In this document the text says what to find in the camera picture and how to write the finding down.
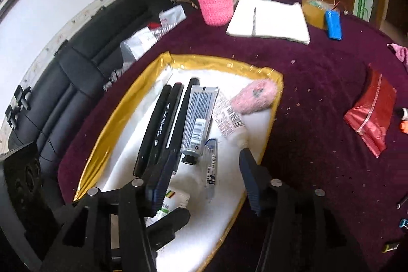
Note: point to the small blue clip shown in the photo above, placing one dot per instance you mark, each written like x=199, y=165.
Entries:
x=404, y=223

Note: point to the black plastic buckle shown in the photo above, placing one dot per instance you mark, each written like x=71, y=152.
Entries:
x=13, y=118
x=23, y=97

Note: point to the silver pen tip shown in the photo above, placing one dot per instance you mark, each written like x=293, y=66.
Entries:
x=402, y=202

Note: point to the blue battery pack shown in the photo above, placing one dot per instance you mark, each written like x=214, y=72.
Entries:
x=333, y=25

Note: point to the white notebook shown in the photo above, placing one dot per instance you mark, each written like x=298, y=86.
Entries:
x=274, y=23

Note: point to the clear plastic bag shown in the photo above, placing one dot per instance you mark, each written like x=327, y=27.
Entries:
x=140, y=42

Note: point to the white tube with printed label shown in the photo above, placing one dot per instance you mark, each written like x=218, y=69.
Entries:
x=231, y=120

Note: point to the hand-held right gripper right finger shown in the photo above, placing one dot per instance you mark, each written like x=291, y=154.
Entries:
x=251, y=182

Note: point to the grey plastic bag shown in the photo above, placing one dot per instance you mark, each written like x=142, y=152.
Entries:
x=114, y=79

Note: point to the gold tray with white lining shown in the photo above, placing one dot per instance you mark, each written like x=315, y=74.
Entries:
x=127, y=163

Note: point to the clear correction tape pen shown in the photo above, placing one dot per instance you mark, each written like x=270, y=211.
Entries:
x=210, y=170

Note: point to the red plastic packet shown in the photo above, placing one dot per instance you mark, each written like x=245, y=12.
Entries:
x=373, y=112

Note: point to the grey tube with black cap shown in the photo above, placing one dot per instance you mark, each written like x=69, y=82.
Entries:
x=199, y=119

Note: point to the green and white small box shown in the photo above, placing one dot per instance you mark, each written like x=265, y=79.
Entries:
x=178, y=198

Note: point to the pink cloth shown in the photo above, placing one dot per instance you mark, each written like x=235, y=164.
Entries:
x=400, y=52

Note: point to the pink fluffy toy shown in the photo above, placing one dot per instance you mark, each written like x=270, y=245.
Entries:
x=255, y=95

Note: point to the white and red packet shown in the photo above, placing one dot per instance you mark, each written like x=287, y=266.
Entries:
x=172, y=17

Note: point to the brown packing tape roll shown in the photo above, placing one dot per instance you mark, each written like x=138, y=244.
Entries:
x=314, y=12

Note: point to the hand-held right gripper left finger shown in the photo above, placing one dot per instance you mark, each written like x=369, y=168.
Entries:
x=159, y=176

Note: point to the black leather sofa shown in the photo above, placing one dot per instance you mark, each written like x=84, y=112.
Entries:
x=79, y=68

